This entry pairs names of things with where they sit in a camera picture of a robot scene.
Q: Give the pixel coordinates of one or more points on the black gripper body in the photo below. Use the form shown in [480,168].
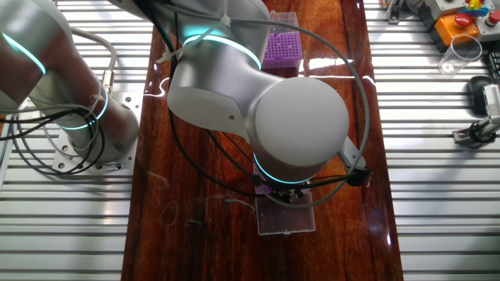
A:
[287,193]

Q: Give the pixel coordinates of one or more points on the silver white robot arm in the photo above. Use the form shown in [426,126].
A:
[301,125]

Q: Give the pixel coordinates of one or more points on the purple pipette tip box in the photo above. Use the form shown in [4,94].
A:
[285,218]
[285,48]

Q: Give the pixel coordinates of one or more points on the dark wooden board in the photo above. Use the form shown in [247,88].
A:
[195,234]

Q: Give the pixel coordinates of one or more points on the clear plastic cup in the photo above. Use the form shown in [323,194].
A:
[461,52]

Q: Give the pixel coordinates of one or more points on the orange emergency stop button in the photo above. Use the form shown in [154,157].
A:
[455,29]

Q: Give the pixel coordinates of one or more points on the grey control box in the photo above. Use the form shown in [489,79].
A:
[445,8]

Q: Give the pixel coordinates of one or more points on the black keyboard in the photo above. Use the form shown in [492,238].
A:
[495,66]

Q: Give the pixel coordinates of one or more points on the grey box red button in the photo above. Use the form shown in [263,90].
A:
[490,25]

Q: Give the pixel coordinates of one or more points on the colourful small toy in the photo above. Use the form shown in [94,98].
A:
[476,7]

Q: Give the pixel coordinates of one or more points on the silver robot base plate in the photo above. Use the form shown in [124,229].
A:
[129,105]

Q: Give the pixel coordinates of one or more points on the aluminium corner bracket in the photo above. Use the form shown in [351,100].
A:
[394,11]

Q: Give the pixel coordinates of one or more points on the silver ribbed camera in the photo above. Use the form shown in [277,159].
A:
[493,97]

